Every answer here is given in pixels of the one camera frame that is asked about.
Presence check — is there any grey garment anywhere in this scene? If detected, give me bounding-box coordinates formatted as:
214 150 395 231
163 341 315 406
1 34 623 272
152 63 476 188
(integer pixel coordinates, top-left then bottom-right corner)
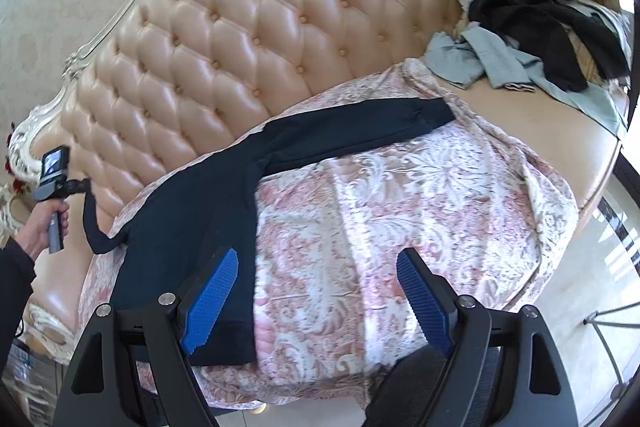
424 0 625 135

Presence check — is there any person's left hand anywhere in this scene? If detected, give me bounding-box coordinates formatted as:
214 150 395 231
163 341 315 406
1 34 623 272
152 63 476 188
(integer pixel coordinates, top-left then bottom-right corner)
14 199 70 261

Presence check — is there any beige tufted leather sofa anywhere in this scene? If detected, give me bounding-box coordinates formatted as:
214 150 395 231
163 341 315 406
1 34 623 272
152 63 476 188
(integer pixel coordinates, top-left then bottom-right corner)
10 0 617 361

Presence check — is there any black sleeve left forearm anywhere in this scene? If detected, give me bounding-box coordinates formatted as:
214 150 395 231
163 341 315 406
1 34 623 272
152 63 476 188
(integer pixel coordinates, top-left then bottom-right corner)
0 239 36 369

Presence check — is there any dark navy graphic sweatshirt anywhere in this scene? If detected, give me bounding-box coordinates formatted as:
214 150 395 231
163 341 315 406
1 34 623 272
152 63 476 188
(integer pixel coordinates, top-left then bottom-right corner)
82 98 454 366

